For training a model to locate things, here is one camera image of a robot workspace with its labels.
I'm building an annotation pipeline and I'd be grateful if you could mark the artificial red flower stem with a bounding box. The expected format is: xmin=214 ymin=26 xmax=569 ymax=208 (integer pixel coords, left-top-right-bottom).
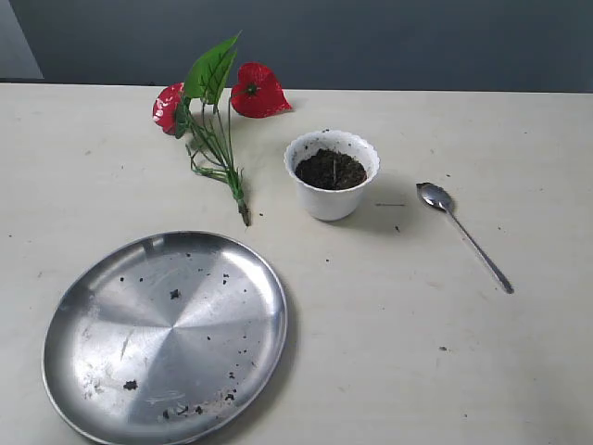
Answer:
xmin=152 ymin=35 xmax=292 ymax=227

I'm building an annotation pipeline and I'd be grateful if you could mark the long-handled metal spoon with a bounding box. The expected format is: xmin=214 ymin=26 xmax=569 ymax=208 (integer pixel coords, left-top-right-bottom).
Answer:
xmin=416 ymin=182 xmax=514 ymax=295

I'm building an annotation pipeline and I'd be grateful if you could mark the white scalloped plastic pot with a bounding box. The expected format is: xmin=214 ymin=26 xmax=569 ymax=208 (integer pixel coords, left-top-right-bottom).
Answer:
xmin=284 ymin=130 xmax=381 ymax=222

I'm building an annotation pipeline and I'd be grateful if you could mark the round stainless steel plate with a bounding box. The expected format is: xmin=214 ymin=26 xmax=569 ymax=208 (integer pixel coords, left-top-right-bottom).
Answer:
xmin=42 ymin=232 xmax=288 ymax=444

